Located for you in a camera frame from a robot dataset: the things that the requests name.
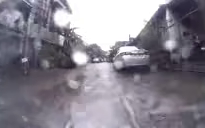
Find grey building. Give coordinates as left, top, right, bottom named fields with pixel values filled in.
left=0, top=0, right=74, bottom=73
left=133, top=0, right=205, bottom=74

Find white car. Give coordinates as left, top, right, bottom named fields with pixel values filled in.
left=112, top=45, right=152, bottom=72

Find pole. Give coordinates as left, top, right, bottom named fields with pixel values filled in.
left=21, top=6, right=32, bottom=76

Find vehicle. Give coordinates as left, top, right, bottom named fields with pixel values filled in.
left=91, top=56, right=102, bottom=64

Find wet grey asphalt road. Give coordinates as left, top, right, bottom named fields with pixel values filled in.
left=0, top=61, right=205, bottom=128

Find trees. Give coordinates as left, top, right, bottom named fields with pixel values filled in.
left=85, top=43, right=108, bottom=62

